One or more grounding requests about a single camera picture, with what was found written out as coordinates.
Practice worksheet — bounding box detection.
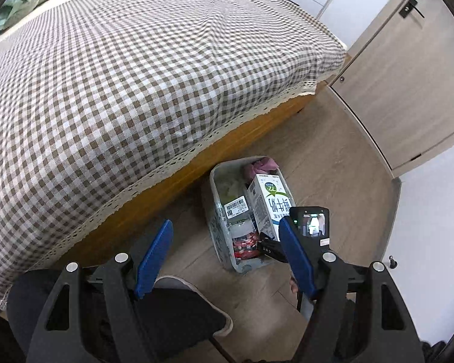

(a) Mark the red snack wrapper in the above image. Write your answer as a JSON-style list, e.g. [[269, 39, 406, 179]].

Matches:
[[233, 233, 261, 260]]

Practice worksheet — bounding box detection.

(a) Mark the white paper package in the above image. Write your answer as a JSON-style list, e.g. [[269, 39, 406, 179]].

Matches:
[[224, 196, 249, 220]]

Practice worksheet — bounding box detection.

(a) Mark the dark red wrapper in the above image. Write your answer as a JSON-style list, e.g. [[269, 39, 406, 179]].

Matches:
[[243, 156, 279, 181]]

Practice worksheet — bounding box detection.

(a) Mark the grey trash bin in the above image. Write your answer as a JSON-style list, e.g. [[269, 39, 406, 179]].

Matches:
[[202, 156, 295, 274]]

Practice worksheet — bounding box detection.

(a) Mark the person's right hand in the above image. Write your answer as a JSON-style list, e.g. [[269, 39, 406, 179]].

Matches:
[[289, 277, 299, 295]]

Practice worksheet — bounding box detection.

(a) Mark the grey slipper shoe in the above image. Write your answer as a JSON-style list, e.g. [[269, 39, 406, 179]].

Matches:
[[152, 275, 235, 339]]

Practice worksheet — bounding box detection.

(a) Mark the beige room door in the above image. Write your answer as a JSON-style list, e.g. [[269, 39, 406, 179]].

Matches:
[[331, 0, 454, 177]]

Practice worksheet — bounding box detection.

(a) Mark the brown checkered bed cover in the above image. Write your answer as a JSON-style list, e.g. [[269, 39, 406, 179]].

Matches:
[[0, 0, 346, 309]]

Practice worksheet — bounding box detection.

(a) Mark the wooden bed frame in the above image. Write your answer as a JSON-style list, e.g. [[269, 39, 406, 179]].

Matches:
[[49, 95, 315, 269]]

